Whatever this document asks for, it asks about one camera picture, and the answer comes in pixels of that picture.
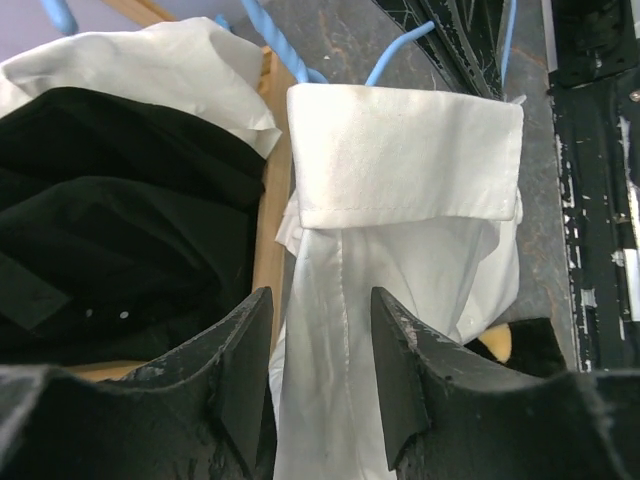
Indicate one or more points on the white hanging shirt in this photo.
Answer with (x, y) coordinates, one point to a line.
(194, 65)

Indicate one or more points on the black floral plush blanket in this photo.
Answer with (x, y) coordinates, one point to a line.
(527, 346)

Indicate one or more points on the white shirt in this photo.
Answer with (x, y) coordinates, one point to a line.
(414, 191)
(194, 65)

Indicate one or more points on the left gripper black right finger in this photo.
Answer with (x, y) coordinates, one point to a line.
(448, 413)

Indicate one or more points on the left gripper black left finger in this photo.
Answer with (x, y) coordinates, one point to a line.
(201, 411)

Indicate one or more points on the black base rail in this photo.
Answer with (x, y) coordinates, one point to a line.
(594, 87)

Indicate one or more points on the wooden clothes rack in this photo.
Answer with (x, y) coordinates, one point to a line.
(269, 261)

